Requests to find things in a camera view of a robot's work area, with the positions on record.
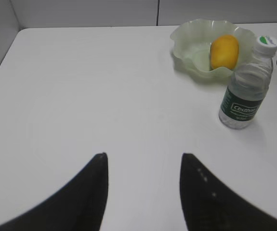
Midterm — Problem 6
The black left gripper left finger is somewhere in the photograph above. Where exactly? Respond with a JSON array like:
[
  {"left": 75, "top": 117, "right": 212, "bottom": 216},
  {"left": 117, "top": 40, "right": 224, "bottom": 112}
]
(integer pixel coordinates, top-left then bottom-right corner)
[{"left": 0, "top": 153, "right": 108, "bottom": 231}]

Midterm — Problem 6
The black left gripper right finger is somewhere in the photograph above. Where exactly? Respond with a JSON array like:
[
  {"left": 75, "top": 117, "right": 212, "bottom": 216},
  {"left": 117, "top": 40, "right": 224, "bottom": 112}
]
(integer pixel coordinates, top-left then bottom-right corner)
[{"left": 180, "top": 154, "right": 277, "bottom": 231}]

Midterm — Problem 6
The clear water bottle green label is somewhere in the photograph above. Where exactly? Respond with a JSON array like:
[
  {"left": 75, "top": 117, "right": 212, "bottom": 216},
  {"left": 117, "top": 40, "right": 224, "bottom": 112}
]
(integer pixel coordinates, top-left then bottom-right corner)
[{"left": 219, "top": 35, "right": 277, "bottom": 129}]

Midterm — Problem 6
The yellow mango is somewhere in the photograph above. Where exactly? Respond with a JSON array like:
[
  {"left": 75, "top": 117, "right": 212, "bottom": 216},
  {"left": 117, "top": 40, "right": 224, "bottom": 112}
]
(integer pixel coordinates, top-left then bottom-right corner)
[{"left": 210, "top": 35, "right": 239, "bottom": 70}]

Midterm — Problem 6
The frosted wavy glass plate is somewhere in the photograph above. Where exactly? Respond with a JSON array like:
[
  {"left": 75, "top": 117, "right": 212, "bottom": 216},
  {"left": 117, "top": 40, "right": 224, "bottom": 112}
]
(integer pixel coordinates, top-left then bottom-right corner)
[{"left": 170, "top": 19, "right": 257, "bottom": 79}]

